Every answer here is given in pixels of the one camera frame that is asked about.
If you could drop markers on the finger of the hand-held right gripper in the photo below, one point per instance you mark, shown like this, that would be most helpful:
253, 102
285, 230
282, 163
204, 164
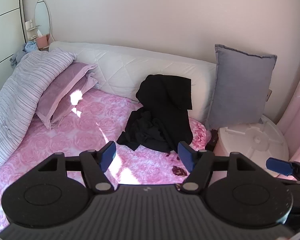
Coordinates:
278, 167

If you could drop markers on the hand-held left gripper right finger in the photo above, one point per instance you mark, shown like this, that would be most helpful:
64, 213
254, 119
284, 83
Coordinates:
186, 157

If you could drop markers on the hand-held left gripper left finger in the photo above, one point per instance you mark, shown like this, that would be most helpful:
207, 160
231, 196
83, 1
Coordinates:
107, 156

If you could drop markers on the black knit cardigan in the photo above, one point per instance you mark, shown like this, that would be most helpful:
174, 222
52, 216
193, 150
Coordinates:
170, 105

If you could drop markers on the white round side table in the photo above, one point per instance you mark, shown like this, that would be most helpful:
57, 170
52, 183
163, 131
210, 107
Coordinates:
252, 140

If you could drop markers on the pink floral blanket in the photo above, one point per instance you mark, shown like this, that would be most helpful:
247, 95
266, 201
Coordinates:
77, 130

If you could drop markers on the black crumpled garment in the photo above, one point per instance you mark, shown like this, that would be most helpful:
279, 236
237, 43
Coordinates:
142, 130

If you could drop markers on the pink curtain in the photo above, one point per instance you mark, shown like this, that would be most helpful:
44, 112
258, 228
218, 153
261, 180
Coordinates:
296, 120

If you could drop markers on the mauve pillow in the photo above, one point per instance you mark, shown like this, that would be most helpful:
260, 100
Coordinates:
62, 87

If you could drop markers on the grey square cushion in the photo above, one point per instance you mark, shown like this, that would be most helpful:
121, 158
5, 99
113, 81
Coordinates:
237, 87

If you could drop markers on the white quilted headboard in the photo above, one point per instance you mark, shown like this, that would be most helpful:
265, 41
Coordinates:
120, 65

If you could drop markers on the striped lilac duvet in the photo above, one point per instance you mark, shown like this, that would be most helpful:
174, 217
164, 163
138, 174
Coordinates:
17, 92

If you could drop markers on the pink box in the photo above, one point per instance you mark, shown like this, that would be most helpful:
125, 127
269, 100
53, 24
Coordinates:
42, 42

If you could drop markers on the blue cloth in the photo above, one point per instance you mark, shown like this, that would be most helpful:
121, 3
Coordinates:
27, 48

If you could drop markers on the white wardrobe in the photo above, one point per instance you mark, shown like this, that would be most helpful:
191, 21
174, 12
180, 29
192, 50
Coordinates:
2, 35

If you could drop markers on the wall socket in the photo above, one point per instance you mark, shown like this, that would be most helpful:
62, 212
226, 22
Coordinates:
269, 95

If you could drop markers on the small wall shelf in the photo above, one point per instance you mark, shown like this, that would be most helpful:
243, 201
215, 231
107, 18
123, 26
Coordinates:
33, 28

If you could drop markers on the oval wall mirror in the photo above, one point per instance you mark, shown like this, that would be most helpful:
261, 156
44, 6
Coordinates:
42, 17

